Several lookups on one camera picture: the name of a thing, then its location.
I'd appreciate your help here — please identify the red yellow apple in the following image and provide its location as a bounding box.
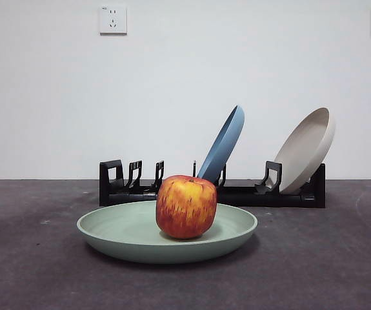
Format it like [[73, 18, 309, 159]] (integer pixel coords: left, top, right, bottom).
[[155, 174, 218, 240]]

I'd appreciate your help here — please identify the black plate rack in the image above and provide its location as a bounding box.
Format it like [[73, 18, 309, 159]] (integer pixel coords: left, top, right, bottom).
[[99, 159, 326, 209]]

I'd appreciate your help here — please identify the beige plate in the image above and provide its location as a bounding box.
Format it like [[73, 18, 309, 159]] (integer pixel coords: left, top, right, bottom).
[[272, 107, 336, 195]]

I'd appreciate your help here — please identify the green plate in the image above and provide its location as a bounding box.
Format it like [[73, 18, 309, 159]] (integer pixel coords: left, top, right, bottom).
[[76, 200, 259, 265]]

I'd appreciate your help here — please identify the white wall socket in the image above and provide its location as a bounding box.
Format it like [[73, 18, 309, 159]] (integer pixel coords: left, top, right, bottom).
[[99, 5, 128, 36]]

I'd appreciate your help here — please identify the blue plate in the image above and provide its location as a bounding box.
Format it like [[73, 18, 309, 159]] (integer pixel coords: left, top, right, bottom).
[[196, 105, 246, 188]]

